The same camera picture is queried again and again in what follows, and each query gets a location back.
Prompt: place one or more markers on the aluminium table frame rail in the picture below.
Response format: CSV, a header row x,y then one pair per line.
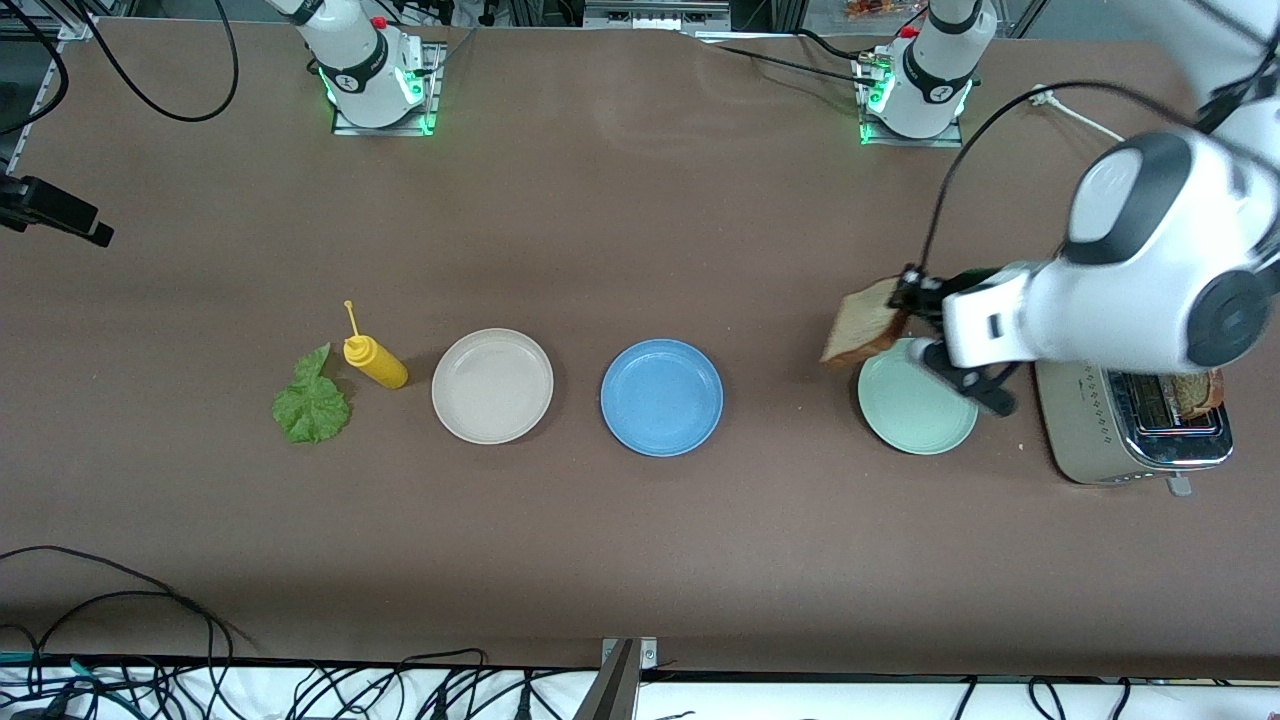
x,y
45,90

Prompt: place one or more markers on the beige plate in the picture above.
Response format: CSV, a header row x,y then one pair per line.
x,y
492,386

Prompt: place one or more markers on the beige chrome toaster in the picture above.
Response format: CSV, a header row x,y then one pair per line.
x,y
1080,430

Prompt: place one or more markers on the grey metal box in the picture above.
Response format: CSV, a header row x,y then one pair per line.
x,y
655,15

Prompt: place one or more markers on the orange snack packet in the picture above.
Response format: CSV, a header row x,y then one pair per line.
x,y
870,8

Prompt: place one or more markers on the blue plate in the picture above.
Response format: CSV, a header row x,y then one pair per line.
x,y
661,397

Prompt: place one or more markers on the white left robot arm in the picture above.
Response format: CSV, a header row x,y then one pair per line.
x,y
1130,290

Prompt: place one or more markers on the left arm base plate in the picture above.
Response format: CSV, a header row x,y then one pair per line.
x,y
950,140

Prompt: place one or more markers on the mint green plate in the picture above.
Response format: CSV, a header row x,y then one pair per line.
x,y
915,415

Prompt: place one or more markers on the yellow mustard squeeze bottle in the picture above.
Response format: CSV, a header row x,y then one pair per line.
x,y
378,365

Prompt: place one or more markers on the green lettuce leaf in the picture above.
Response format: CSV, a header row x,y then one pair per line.
x,y
312,405

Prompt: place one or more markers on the aluminium profile with bracket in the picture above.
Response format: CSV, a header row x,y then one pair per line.
x,y
615,690

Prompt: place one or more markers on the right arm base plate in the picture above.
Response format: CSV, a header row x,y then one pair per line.
x,y
432,90

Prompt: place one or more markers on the brown bread slice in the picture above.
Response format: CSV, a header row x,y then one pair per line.
x,y
862,325
1195,395

